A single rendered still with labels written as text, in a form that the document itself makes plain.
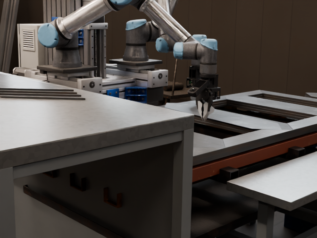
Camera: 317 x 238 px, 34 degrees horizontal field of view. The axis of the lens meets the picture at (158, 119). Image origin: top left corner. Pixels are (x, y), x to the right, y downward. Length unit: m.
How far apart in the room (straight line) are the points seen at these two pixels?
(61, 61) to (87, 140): 1.45
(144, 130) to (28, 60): 1.89
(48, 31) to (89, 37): 0.41
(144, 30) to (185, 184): 1.62
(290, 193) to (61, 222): 0.92
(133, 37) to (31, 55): 0.61
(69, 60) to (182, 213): 1.33
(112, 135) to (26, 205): 1.17
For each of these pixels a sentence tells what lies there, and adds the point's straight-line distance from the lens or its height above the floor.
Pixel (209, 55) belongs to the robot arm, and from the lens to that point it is 2.28.
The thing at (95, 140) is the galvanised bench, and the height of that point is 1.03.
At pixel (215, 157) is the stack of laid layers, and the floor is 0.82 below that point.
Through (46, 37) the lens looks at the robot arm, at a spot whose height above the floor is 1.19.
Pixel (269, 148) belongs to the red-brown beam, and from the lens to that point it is 2.12.
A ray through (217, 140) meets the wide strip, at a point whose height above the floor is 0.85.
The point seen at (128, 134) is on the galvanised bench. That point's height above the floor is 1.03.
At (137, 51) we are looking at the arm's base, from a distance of 2.97.
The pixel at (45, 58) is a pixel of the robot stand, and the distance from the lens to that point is 3.08.
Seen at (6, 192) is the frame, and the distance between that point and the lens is 1.15.
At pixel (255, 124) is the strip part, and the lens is 2.29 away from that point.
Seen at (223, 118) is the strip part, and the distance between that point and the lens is 2.39.
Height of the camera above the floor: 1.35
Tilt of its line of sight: 12 degrees down
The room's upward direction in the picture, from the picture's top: 1 degrees clockwise
